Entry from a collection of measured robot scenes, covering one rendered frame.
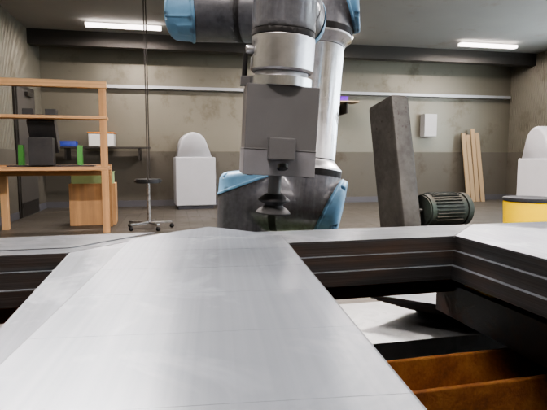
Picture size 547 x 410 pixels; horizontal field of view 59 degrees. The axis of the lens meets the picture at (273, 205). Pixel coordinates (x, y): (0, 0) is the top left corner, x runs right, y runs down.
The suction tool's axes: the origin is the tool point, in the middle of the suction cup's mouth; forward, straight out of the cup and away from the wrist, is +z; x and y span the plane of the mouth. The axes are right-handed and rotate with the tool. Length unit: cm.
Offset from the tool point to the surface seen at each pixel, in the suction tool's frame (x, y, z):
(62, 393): -39.0, -13.7, 2.3
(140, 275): -18.9, -13.3, 2.9
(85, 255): -9.6, -19.8, 3.7
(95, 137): 887, -217, -6
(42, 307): -26.5, -18.4, 3.0
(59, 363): -35.9, -14.7, 2.5
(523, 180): 539, 411, 18
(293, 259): -14.7, 0.1, 2.3
